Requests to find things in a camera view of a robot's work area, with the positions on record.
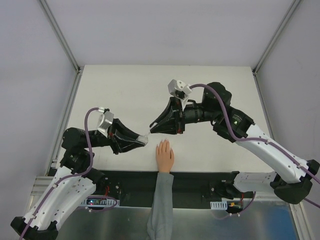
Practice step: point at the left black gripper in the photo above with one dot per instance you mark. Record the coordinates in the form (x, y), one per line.
(113, 139)

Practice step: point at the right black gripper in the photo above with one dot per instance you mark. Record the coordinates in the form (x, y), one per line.
(180, 117)

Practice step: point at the clear nail polish bottle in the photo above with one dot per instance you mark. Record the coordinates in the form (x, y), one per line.
(143, 139)

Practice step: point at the grey sleeved forearm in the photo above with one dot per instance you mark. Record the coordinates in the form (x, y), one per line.
(160, 221)

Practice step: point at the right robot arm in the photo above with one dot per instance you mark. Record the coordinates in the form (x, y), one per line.
(291, 178)

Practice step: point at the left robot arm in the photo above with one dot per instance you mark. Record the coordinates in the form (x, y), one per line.
(75, 179)

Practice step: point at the mannequin hand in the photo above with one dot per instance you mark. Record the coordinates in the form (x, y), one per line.
(164, 156)

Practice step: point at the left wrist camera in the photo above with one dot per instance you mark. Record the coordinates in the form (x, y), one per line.
(105, 120)

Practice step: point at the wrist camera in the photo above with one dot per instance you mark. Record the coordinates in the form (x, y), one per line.
(105, 120)
(180, 90)

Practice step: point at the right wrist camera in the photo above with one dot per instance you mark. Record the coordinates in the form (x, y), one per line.
(180, 90)

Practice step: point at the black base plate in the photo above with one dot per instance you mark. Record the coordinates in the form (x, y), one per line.
(182, 190)

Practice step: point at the left white cable duct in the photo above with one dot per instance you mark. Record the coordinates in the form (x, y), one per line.
(100, 202)

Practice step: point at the white cable duct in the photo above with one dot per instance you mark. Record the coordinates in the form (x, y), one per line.
(226, 204)
(100, 202)

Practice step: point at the left aluminium frame post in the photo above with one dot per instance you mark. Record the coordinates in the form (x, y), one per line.
(59, 34)

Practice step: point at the aluminium frame post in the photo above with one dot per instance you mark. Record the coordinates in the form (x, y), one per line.
(59, 34)
(295, 4)

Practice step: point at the right aluminium frame post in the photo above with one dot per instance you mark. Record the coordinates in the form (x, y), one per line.
(295, 4)

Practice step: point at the right white cable duct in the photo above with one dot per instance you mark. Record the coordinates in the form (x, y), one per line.
(226, 204)

